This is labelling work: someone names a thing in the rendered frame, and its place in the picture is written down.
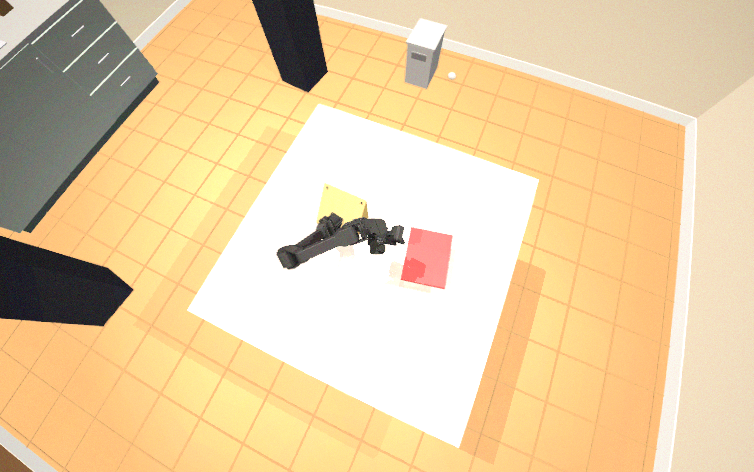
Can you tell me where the red lid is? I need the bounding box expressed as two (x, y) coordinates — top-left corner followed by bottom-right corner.
(401, 227), (453, 289)

